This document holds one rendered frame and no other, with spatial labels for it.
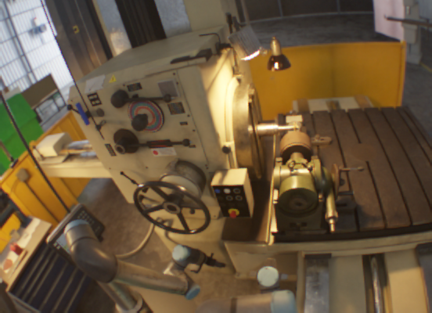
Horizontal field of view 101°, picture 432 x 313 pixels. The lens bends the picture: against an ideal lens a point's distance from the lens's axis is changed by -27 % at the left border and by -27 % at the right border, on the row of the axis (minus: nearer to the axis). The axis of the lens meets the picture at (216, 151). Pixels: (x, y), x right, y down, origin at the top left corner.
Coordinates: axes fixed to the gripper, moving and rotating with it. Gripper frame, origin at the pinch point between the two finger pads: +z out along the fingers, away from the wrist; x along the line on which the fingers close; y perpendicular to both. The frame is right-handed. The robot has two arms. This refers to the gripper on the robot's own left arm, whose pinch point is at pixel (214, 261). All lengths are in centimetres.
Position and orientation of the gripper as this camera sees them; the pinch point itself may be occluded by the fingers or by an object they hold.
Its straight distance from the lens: 154.9
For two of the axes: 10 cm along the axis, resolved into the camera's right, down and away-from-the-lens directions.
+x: -7.7, -0.7, 6.3
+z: 5.2, 4.9, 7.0
